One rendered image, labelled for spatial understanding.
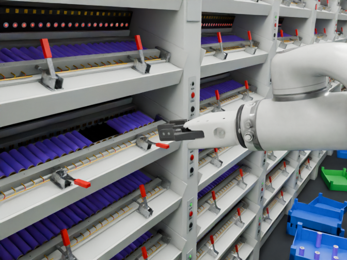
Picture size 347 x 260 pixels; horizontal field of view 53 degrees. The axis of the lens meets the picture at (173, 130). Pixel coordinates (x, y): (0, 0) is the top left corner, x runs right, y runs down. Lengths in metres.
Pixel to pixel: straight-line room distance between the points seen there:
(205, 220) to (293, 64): 0.96
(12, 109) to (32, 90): 0.06
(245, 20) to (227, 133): 1.15
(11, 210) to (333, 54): 0.57
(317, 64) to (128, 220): 0.67
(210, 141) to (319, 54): 0.21
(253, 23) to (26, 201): 1.25
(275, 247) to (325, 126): 1.80
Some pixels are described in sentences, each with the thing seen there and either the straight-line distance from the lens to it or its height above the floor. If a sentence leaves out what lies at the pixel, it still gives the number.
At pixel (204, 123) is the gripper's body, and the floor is 1.11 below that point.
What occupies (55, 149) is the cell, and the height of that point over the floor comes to 1.00.
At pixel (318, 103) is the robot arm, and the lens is 0.53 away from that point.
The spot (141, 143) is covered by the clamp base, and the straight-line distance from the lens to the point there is 0.92.
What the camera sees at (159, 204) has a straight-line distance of 1.07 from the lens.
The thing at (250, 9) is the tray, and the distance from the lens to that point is 1.43.
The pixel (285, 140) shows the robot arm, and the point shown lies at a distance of 0.54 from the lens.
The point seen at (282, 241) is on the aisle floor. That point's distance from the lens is 2.34.
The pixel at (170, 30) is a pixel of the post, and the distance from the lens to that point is 1.02.
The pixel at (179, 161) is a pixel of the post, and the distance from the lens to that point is 1.08.
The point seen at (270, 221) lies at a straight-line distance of 2.18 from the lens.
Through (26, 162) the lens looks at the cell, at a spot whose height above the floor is 1.00.
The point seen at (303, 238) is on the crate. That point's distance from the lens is 1.64.
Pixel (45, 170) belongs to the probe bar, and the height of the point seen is 0.99.
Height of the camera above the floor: 1.27
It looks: 17 degrees down
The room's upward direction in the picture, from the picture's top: straight up
